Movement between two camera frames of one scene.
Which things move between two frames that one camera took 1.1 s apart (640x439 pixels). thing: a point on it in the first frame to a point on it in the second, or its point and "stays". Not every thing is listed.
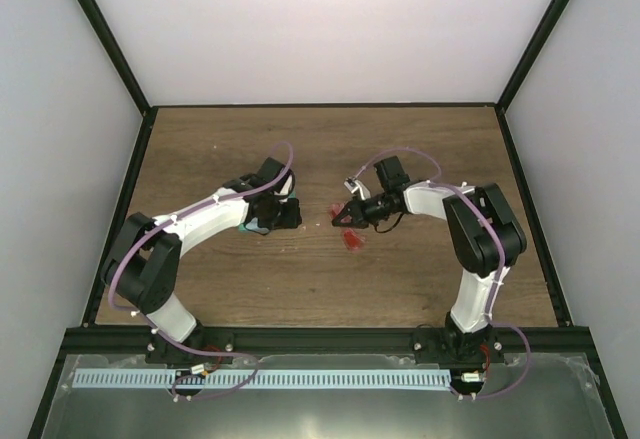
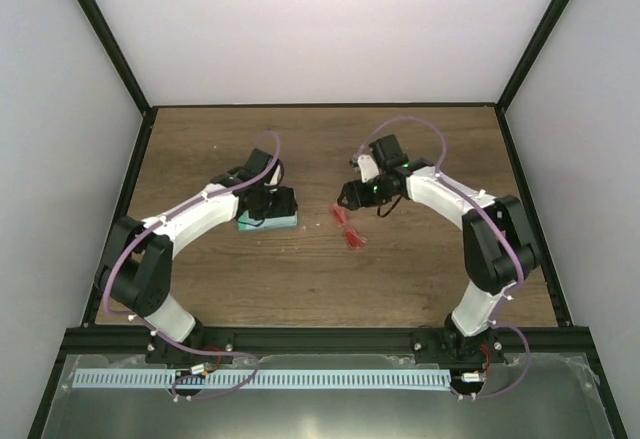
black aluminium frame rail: [543, 340] stays
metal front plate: [536, 396] stays
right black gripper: [356, 208] to [356, 197]
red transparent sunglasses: [351, 238] stays
